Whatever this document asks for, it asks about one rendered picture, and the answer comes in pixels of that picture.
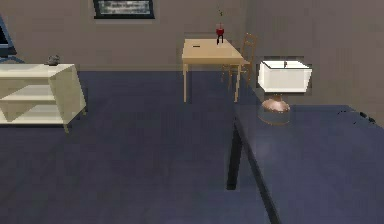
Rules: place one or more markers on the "light wooden table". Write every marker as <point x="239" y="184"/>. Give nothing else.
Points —
<point x="210" y="53"/>

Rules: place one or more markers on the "small black flat object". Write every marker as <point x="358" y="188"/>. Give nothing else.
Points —
<point x="196" y="46"/>

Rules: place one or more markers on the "wooden chair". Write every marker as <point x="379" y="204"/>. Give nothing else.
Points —
<point x="248" y="53"/>

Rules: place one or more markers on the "red vase with twig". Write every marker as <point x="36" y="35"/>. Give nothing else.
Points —
<point x="219" y="31"/>

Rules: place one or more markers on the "white shade copper lamp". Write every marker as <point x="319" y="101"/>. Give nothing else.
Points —
<point x="283" y="78"/>

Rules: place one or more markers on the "dark blue table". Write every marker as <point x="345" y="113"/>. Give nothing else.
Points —
<point x="316" y="160"/>

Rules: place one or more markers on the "small grey lumpy object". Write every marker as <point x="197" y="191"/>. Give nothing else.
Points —
<point x="52" y="60"/>

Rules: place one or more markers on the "cream open shelf unit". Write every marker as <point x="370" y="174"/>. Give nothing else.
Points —
<point x="40" y="93"/>

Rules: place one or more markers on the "black framed wall picture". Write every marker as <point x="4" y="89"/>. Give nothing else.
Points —
<point x="123" y="8"/>

